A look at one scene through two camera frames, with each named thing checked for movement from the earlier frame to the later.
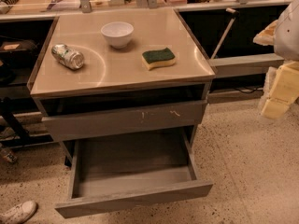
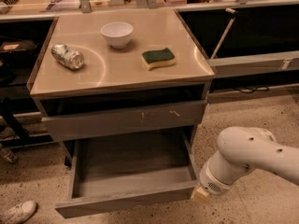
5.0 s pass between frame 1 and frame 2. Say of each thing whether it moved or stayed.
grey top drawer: stayed
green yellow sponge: stayed
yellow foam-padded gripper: moved
